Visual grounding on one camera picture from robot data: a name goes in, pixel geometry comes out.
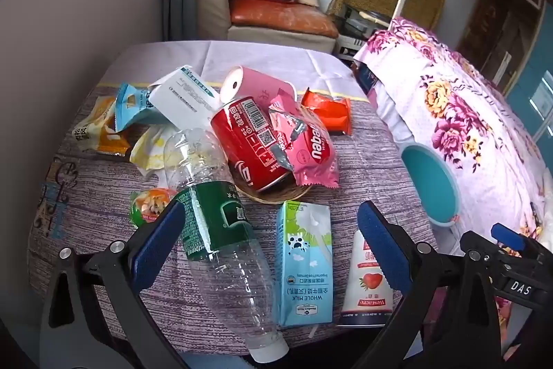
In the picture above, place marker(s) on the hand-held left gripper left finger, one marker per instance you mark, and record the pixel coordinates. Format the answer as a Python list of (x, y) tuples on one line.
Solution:
[(160, 241)]

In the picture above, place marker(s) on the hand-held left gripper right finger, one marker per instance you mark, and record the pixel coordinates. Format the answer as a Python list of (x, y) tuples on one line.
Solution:
[(382, 248)]

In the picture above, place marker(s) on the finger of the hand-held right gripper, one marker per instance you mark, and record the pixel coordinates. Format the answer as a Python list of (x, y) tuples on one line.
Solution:
[(510, 234), (477, 240)]

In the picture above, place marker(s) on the orange green jelly cup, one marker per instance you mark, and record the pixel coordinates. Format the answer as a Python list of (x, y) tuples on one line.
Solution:
[(149, 204)]

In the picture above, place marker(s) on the white strawberry print cup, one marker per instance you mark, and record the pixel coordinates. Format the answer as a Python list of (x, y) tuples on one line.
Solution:
[(363, 295)]

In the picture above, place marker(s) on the clear plastic bottle green label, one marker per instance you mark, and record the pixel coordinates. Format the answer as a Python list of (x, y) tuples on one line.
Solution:
[(207, 213)]

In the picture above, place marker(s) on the teal plastic bin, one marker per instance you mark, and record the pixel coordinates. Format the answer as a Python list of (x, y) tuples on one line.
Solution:
[(432, 179)]

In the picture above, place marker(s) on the light blue milk carton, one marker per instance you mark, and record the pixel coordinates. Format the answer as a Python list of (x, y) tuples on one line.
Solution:
[(304, 265)]

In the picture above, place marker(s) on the yellow white cloth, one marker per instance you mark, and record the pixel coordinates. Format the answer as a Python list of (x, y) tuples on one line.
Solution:
[(147, 148)]

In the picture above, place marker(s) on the woven wicker basket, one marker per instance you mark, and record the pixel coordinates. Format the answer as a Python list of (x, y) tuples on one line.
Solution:
[(281, 196)]

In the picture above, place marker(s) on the pink wafer packet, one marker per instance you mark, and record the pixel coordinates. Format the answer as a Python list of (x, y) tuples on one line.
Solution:
[(315, 148)]

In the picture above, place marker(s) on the yellow white snack packet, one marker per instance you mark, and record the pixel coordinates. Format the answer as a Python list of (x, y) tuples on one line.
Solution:
[(101, 127)]

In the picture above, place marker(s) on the red soda can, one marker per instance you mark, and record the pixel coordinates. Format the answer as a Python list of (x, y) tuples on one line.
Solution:
[(246, 144)]

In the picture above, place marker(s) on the blue snack wrapper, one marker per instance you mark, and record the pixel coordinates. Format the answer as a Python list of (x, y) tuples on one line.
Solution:
[(129, 105)]

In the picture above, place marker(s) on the white teal cardboard box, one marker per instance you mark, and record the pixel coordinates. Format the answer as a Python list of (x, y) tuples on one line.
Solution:
[(185, 101)]

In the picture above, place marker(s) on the orange snack packet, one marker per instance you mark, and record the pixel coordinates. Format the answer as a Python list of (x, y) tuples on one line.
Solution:
[(328, 112)]

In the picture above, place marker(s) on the pink paper cup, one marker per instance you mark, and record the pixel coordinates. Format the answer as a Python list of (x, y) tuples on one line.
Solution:
[(259, 86)]

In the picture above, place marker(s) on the purple printed tablecloth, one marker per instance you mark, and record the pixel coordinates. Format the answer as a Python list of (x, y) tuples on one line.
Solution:
[(108, 187)]

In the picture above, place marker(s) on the teal cabinet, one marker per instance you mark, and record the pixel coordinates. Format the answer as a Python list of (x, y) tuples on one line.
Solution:
[(533, 92)]

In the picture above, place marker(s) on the pink floral bedspread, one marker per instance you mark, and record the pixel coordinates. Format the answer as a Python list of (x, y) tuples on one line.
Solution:
[(453, 92)]

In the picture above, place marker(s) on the dark blue bag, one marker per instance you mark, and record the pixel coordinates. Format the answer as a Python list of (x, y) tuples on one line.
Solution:
[(365, 77)]

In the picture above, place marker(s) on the dark wooden door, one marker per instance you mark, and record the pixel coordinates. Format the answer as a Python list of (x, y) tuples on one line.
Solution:
[(488, 27)]

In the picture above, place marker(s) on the black electronic appliance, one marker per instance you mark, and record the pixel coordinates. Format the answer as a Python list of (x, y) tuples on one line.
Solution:
[(358, 21)]

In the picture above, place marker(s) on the orange seat cushion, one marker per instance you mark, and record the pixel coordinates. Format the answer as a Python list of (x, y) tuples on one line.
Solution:
[(276, 14)]

